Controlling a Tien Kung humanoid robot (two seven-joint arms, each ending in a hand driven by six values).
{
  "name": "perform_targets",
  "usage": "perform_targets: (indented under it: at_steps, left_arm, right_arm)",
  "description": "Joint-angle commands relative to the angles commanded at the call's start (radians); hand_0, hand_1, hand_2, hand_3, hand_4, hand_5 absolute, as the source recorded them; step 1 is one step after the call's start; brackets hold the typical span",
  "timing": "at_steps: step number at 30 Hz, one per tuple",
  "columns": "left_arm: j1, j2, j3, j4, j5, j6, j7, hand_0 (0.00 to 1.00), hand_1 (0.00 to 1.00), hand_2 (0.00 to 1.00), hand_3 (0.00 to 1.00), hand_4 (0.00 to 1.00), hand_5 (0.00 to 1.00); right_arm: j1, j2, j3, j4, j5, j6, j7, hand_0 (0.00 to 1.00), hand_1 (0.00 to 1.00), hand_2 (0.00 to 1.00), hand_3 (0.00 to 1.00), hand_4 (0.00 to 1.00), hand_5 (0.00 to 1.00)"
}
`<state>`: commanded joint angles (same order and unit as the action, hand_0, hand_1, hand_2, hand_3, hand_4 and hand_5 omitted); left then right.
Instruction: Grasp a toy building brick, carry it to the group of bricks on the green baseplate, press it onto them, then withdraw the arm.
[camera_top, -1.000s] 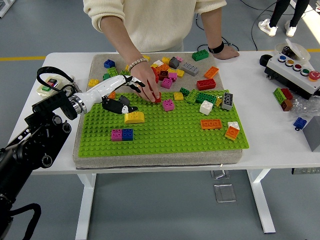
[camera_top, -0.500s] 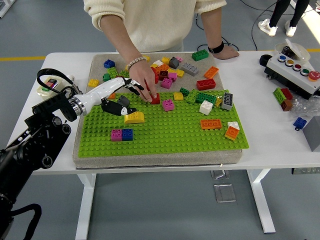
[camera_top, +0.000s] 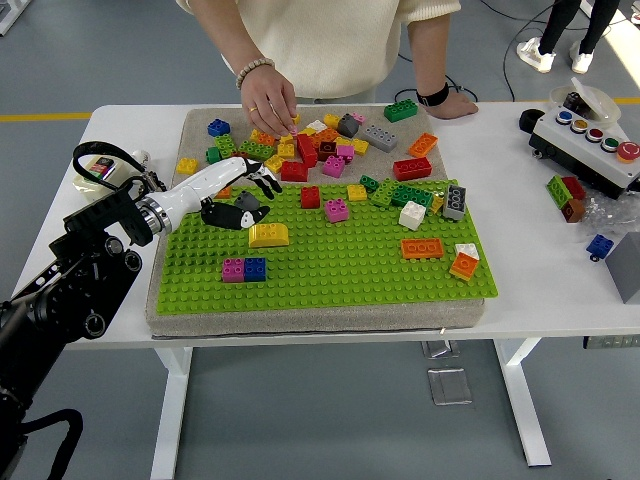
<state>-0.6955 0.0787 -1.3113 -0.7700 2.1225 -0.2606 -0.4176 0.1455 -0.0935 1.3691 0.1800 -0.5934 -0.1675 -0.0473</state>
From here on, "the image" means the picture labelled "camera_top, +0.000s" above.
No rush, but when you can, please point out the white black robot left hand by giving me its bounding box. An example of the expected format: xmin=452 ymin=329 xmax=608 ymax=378
xmin=158 ymin=158 xmax=283 ymax=234

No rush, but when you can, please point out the person's right hand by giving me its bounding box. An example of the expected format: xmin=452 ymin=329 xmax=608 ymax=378
xmin=241 ymin=67 xmax=300 ymax=139

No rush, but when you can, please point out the person's left hand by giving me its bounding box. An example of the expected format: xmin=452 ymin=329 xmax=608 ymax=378
xmin=424 ymin=93 xmax=480 ymax=120

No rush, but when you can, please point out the red long brick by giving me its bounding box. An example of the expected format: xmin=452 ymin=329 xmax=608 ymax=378
xmin=296 ymin=133 xmax=320 ymax=169

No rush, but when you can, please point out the yellow domed brick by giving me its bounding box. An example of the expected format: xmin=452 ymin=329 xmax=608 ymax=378
xmin=248 ymin=222 xmax=291 ymax=249

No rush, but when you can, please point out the pink square brick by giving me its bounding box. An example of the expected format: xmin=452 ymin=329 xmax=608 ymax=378
xmin=222 ymin=258 xmax=246 ymax=284
xmin=324 ymin=198 xmax=350 ymax=224
xmin=322 ymin=155 xmax=348 ymax=180

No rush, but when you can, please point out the blue square brick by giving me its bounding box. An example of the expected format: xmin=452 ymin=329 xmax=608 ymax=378
xmin=243 ymin=257 xmax=268 ymax=283

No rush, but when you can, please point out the light green two-by-four brick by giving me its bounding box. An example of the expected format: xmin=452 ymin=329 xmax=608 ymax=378
xmin=238 ymin=139 xmax=275 ymax=162

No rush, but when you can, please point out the dark green two-by-four brick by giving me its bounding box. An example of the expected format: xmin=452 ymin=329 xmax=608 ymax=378
xmin=384 ymin=98 xmax=421 ymax=124

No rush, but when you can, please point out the red two-by-four brick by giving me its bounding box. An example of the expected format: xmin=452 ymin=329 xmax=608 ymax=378
xmin=393 ymin=157 xmax=434 ymax=182

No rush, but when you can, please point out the grey two-by-four brick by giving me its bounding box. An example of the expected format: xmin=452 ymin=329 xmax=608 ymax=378
xmin=361 ymin=125 xmax=401 ymax=154
xmin=441 ymin=184 xmax=468 ymax=222

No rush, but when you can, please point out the dark green long brick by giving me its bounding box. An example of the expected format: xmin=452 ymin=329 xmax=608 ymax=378
xmin=390 ymin=184 xmax=435 ymax=210

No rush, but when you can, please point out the light green long brick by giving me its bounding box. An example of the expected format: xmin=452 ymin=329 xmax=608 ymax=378
xmin=369 ymin=178 xmax=402 ymax=210

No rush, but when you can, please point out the white square brick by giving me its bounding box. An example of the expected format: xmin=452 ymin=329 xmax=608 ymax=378
xmin=398 ymin=200 xmax=428 ymax=232

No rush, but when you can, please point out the orange flat long brick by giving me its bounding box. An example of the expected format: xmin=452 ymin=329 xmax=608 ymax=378
xmin=399 ymin=238 xmax=446 ymax=261

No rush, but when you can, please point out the orange and yellow brick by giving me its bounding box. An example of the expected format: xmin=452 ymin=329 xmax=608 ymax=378
xmin=448 ymin=252 xmax=480 ymax=283

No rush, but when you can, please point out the green studded baseplate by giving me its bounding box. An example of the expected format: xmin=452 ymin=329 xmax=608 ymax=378
xmin=154 ymin=178 xmax=501 ymax=318

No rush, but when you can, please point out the blue brick with keyring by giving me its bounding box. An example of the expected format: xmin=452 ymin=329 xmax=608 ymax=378
xmin=585 ymin=233 xmax=615 ymax=262

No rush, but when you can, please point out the black wristwatch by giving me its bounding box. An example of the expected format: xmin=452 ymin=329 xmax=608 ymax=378
xmin=415 ymin=82 xmax=450 ymax=108

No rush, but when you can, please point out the person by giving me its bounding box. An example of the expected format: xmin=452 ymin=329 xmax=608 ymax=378
xmin=516 ymin=0 xmax=621 ymax=75
xmin=175 ymin=0 xmax=462 ymax=105

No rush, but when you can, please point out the grey-brown mat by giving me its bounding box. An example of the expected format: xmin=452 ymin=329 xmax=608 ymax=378
xmin=144 ymin=104 xmax=488 ymax=338

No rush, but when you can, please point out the white push-button control box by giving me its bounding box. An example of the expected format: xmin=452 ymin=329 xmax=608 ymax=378
xmin=528 ymin=107 xmax=640 ymax=201

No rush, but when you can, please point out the round clear lidded container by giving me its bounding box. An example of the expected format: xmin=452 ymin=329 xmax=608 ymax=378
xmin=548 ymin=76 xmax=623 ymax=126

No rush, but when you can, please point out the clear plastic bag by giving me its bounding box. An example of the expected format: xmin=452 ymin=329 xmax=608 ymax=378
xmin=579 ymin=192 xmax=640 ymax=236

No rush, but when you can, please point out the white table leg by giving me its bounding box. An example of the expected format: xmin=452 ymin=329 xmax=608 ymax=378
xmin=149 ymin=344 xmax=195 ymax=480
xmin=492 ymin=338 xmax=552 ymax=469

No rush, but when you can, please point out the grey box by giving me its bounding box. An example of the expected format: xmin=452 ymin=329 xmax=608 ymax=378
xmin=603 ymin=230 xmax=640 ymax=305

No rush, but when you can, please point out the clear floor plate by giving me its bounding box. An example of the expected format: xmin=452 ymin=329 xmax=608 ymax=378
xmin=421 ymin=339 xmax=459 ymax=359
xmin=427 ymin=368 xmax=474 ymax=406

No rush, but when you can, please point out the table height control panel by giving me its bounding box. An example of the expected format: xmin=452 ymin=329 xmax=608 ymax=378
xmin=582 ymin=335 xmax=640 ymax=350

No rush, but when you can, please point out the black floor cable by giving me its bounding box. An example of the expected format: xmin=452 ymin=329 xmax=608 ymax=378
xmin=501 ymin=0 xmax=556 ymax=103
xmin=393 ymin=47 xmax=479 ymax=105

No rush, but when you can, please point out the beige beaded bracelet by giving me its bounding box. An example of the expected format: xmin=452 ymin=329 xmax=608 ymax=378
xmin=234 ymin=57 xmax=276 ymax=91

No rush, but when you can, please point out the black ring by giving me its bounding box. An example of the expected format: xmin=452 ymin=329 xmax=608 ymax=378
xmin=518 ymin=107 xmax=546 ymax=135

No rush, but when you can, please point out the cream switch box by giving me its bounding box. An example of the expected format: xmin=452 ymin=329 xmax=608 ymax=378
xmin=72 ymin=153 xmax=132 ymax=201

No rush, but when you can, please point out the white frame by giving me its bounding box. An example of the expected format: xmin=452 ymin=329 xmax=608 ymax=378
xmin=0 ymin=0 xmax=25 ymax=36

